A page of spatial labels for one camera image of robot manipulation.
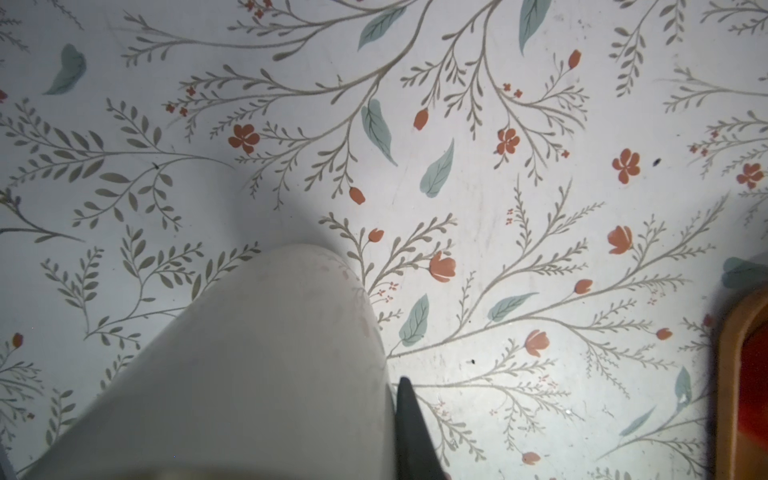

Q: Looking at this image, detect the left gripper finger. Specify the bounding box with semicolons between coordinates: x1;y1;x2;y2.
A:
395;376;446;480

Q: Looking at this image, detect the white mug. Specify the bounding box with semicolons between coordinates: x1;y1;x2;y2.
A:
29;245;396;479

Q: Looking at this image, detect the red mug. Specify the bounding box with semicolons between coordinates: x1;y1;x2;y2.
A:
738;325;767;451

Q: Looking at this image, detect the orange plastic tray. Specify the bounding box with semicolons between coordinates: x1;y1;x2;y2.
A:
714;287;767;479

